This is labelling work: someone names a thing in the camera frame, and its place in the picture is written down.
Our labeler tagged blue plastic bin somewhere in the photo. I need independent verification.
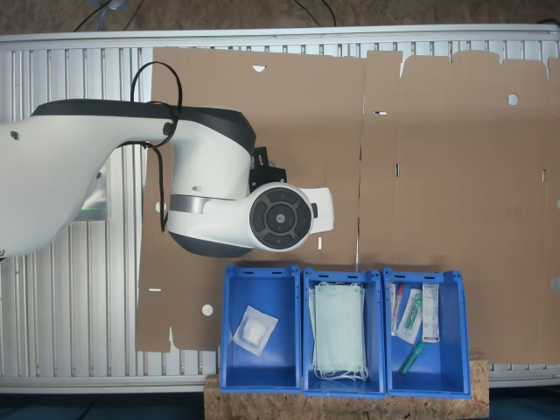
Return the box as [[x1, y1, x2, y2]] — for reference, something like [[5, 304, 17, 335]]
[[301, 267, 387, 398], [382, 267, 473, 400], [220, 264, 303, 394]]

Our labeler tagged white cotton packet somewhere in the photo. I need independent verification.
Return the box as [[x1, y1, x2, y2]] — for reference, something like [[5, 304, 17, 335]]
[[230, 304, 280, 355]]

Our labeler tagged chipboard wooden block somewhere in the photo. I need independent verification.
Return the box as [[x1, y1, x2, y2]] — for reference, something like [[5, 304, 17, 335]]
[[203, 359, 490, 420]]

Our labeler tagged clear packet with green tubes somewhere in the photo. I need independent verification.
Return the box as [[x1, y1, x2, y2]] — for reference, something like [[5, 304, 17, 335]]
[[395, 287, 424, 345]]

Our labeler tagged clear packet with red-capped tube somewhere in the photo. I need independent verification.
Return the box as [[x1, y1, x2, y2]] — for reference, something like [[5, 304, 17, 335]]
[[388, 281, 406, 338]]

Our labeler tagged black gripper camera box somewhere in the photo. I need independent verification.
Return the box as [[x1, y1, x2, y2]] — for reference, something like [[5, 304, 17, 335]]
[[248, 147, 289, 193]]

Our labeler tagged white printed flat packet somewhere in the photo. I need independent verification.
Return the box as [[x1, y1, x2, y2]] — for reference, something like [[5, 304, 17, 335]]
[[421, 283, 441, 346]]

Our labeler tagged black camera cable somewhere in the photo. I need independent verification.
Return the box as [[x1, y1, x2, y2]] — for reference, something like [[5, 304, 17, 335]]
[[130, 62, 183, 233]]

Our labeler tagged pale face mask stack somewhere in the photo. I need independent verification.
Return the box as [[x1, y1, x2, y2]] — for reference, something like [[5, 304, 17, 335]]
[[308, 279, 369, 381]]

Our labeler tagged black floor cable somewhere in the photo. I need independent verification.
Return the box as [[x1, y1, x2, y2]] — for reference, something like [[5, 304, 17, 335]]
[[73, 0, 146, 32], [292, 0, 339, 26]]

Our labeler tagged brown cardboard sheet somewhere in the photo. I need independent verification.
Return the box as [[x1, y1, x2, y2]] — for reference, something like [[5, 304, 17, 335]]
[[356, 50, 560, 367], [135, 46, 368, 354]]

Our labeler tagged loose green capped tube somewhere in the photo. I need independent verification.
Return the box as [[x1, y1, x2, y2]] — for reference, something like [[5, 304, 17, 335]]
[[397, 340, 426, 376]]

